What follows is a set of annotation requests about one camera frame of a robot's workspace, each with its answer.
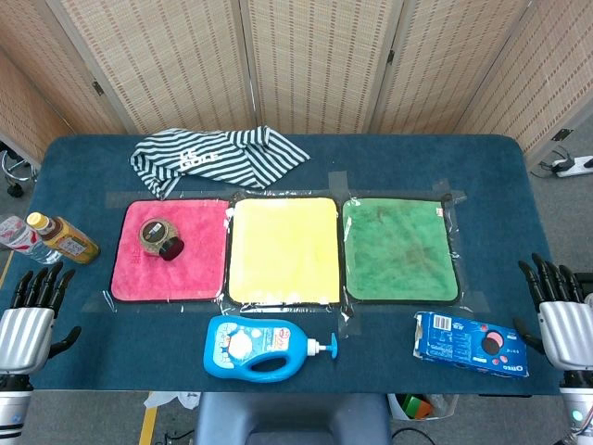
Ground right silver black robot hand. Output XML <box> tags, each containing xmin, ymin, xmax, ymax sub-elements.
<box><xmin>512</xmin><ymin>252</ymin><xmax>593</xmax><ymax>372</ymax></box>

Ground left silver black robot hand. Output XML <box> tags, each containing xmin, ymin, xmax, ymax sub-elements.
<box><xmin>0</xmin><ymin>261</ymin><xmax>82</xmax><ymax>376</ymax></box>

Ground small glass jar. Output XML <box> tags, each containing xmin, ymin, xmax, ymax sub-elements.
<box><xmin>138</xmin><ymin>217</ymin><xmax>186</xmax><ymax>262</ymax></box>

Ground pink towel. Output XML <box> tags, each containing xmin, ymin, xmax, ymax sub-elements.
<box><xmin>109</xmin><ymin>197</ymin><xmax>232</xmax><ymax>303</ymax></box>

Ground green towel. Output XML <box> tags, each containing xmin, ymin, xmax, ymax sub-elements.
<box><xmin>341</xmin><ymin>196</ymin><xmax>461</xmax><ymax>305</ymax></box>

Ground yellow towel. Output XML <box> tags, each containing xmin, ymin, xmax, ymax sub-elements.
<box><xmin>226</xmin><ymin>196</ymin><xmax>343</xmax><ymax>306</ymax></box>

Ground clear water bottle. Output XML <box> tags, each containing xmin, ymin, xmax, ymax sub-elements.
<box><xmin>0</xmin><ymin>214</ymin><xmax>64</xmax><ymax>265</ymax></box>

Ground yellow tea bottle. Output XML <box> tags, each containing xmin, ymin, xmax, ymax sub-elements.
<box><xmin>26</xmin><ymin>211</ymin><xmax>101</xmax><ymax>265</ymax></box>

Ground blue Oreo cookie box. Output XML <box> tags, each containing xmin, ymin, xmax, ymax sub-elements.
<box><xmin>412</xmin><ymin>311</ymin><xmax>529</xmax><ymax>379</ymax></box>

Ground white crumpled paper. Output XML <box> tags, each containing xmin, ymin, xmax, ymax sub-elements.
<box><xmin>143</xmin><ymin>391</ymin><xmax>203</xmax><ymax>413</ymax></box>

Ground white bag colourful items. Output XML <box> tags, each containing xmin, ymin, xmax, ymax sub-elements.
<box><xmin>387</xmin><ymin>393</ymin><xmax>460</xmax><ymax>422</ymax></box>

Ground chrome stool base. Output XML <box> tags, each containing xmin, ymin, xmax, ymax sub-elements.
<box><xmin>0</xmin><ymin>146</ymin><xmax>38</xmax><ymax>199</ymax></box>

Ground white power strip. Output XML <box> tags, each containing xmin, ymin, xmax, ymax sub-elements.
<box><xmin>552</xmin><ymin>155</ymin><xmax>593</xmax><ymax>179</ymax></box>

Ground blue detergent pump bottle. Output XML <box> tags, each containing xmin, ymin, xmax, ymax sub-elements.
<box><xmin>203</xmin><ymin>314</ymin><xmax>340</xmax><ymax>384</ymax></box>

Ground clear plastic tape sheet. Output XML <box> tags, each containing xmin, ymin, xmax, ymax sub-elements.
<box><xmin>82</xmin><ymin>171</ymin><xmax>490</xmax><ymax>339</ymax></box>

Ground striped green white cloth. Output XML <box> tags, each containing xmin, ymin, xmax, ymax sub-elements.
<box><xmin>129</xmin><ymin>124</ymin><xmax>311</xmax><ymax>201</ymax></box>

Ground blue grey seat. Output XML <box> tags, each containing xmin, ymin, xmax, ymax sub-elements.
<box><xmin>193</xmin><ymin>392</ymin><xmax>393</xmax><ymax>445</ymax></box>

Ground woven folding screen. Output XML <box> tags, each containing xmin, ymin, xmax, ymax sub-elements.
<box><xmin>0</xmin><ymin>0</ymin><xmax>593</xmax><ymax>161</ymax></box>

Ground black floor cable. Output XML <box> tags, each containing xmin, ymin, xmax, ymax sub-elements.
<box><xmin>159</xmin><ymin>428</ymin><xmax>196</xmax><ymax>445</ymax></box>

